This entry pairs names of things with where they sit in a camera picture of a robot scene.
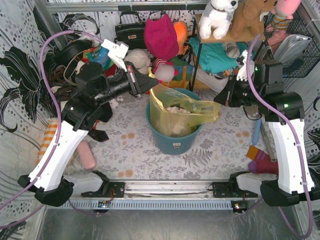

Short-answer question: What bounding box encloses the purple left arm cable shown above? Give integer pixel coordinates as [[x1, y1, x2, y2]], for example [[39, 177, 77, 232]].
[[0, 30, 105, 230]]

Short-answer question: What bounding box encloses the white fluffy plush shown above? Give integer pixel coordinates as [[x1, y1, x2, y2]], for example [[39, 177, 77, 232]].
[[124, 48, 151, 75]]

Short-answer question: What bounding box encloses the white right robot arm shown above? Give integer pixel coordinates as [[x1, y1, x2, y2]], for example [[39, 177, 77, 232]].
[[214, 60, 320, 207]]

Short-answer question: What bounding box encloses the wooden shelf rack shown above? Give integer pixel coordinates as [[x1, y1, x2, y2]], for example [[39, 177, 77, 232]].
[[188, 13, 268, 93]]

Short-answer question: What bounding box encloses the pink plush toy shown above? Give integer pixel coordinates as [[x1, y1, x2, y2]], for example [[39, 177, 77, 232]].
[[270, 0, 301, 31]]

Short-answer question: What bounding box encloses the silver pouch in basket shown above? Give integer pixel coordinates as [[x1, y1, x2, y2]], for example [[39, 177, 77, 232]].
[[273, 34, 312, 66]]

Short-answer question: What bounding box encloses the pink doll striped hat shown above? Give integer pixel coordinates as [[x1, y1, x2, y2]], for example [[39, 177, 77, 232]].
[[153, 58, 179, 83]]

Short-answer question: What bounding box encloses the teal folded cloth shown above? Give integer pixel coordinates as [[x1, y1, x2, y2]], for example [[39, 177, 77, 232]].
[[199, 42, 238, 74]]

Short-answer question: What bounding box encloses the magenta cloth bag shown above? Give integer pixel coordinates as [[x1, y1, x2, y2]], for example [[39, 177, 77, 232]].
[[144, 13, 179, 61]]

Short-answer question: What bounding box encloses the rainbow striped bag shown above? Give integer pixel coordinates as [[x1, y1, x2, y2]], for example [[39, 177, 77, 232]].
[[148, 57, 194, 88]]

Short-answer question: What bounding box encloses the colorful printed cloth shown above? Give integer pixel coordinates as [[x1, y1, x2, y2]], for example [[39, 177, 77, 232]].
[[82, 43, 114, 71]]

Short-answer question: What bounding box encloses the white sneaker left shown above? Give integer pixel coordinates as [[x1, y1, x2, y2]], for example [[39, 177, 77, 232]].
[[195, 69, 228, 93]]

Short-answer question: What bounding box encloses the yellow trash bag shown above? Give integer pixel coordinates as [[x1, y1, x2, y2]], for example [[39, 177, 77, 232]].
[[147, 67, 221, 138]]

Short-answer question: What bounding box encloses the striped colourful sock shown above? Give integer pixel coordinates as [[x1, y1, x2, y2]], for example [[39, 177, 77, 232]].
[[246, 145, 279, 175]]

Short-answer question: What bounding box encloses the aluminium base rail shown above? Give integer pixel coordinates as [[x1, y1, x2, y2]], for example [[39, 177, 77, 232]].
[[37, 178, 307, 213]]

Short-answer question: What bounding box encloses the black round hat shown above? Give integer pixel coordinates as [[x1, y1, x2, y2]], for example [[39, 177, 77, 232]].
[[54, 39, 93, 66]]

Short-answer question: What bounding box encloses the black handbag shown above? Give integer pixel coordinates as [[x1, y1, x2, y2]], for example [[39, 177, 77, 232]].
[[114, 11, 147, 50]]

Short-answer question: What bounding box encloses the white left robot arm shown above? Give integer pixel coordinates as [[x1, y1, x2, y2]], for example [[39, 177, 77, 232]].
[[17, 61, 159, 207]]

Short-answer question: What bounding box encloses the crumpled paper trash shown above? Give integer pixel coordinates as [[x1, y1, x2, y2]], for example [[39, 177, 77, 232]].
[[166, 106, 191, 114]]

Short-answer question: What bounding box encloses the orange checkered towel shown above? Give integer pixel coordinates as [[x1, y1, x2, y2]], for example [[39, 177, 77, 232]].
[[36, 117, 58, 164]]

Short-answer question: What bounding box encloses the pink cylinder case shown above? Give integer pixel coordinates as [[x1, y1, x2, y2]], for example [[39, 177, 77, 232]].
[[77, 141, 97, 170]]

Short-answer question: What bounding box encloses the white plush dog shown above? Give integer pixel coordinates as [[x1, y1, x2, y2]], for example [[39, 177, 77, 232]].
[[199, 0, 239, 40]]

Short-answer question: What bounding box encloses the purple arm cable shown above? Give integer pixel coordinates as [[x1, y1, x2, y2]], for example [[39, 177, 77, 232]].
[[246, 33, 315, 240], [0, 30, 105, 230]]

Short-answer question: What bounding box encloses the black wire basket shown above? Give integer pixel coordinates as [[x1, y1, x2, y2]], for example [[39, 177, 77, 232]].
[[264, 12, 320, 78]]

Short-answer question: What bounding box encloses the brown teddy bear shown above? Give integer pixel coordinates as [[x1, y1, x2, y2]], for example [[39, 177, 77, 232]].
[[230, 0, 278, 39]]

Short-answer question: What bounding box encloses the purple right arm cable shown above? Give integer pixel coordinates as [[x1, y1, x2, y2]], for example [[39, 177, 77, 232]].
[[246, 33, 315, 240]]

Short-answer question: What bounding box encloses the orange plush toy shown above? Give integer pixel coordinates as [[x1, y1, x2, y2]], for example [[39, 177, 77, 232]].
[[173, 21, 188, 55]]

